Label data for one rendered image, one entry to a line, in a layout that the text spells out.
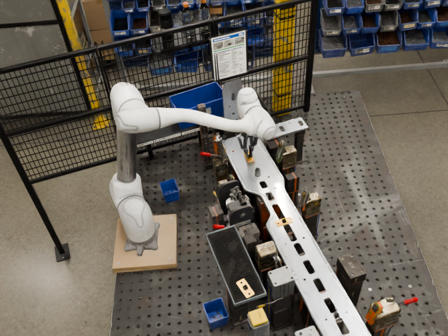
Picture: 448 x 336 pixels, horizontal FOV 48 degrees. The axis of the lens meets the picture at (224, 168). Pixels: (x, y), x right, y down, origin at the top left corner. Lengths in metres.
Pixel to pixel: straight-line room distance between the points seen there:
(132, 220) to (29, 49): 2.14
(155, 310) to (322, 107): 1.81
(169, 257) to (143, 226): 0.22
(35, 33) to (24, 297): 1.96
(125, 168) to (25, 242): 1.57
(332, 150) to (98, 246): 1.79
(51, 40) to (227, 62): 1.71
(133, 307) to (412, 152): 2.68
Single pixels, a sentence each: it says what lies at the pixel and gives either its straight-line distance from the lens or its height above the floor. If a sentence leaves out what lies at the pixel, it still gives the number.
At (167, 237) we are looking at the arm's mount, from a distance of 2.80.
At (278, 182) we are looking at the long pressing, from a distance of 2.66.
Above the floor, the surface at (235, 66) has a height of 1.22.
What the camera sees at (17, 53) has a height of 0.81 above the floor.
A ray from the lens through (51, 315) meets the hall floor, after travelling 3.61.
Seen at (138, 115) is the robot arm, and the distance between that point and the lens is 2.27.
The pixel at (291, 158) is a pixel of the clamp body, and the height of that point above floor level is 0.99.
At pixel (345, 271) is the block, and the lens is 2.34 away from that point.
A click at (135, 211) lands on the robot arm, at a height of 1.01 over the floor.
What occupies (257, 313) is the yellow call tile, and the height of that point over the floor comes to 1.16.
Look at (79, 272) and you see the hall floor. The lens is 3.72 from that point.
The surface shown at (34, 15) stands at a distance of 4.18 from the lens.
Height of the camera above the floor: 2.98
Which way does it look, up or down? 46 degrees down
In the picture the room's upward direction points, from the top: 5 degrees counter-clockwise
